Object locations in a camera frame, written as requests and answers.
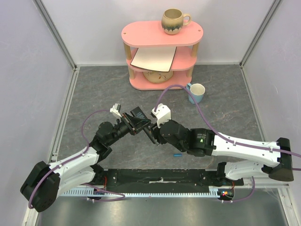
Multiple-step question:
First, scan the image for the beige bird-painted bowl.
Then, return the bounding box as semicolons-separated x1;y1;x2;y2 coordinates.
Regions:
143;71;174;84

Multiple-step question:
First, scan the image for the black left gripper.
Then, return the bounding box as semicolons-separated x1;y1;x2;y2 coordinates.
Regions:
107;112;151;145

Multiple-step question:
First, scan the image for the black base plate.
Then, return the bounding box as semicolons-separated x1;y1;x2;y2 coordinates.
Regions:
90;169;244;193

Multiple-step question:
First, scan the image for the pink three-tier shelf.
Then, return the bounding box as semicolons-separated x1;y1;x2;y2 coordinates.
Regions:
121;21;203;90

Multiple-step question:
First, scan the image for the white square plate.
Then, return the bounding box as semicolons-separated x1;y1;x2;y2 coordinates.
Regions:
130;46;177;72

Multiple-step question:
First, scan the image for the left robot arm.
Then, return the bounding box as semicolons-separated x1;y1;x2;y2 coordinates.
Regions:
20;113;151;212

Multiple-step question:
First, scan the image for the white cable duct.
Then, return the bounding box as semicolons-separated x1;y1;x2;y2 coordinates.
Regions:
61;186;231;198

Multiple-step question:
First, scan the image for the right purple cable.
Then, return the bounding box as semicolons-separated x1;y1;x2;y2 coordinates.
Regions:
156;84;301;203

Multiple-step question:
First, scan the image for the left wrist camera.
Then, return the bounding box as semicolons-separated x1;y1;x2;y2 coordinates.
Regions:
110;103;121;119

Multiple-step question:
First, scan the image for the light blue mug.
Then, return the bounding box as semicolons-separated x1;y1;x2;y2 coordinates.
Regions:
186;83;206;104

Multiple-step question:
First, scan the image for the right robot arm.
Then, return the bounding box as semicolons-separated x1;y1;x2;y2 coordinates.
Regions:
151;120;293;186

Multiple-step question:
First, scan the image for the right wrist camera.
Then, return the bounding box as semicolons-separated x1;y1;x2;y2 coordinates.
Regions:
151;103;171;128

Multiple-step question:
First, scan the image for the beige ceramic mug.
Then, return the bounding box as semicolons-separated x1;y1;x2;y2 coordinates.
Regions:
161;8;192;35

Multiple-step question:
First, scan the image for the black remote control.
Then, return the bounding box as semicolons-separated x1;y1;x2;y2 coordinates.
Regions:
130;107;156;144

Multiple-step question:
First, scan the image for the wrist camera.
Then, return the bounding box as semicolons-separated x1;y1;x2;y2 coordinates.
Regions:
110;103;121;119
151;103;171;128

